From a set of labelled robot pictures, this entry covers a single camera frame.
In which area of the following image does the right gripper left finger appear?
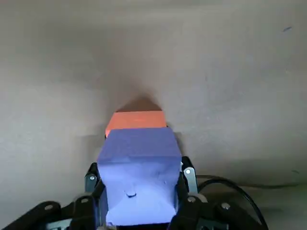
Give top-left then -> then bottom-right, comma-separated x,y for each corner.
0,162 -> 106,230

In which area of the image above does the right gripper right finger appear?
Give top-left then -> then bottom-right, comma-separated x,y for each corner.
169,156 -> 264,230

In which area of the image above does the purple foam block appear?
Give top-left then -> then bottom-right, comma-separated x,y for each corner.
97,126 -> 183,227

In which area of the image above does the orange foam block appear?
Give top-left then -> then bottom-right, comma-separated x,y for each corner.
105,110 -> 167,138

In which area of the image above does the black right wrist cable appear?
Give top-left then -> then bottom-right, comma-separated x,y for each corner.
198,176 -> 270,230

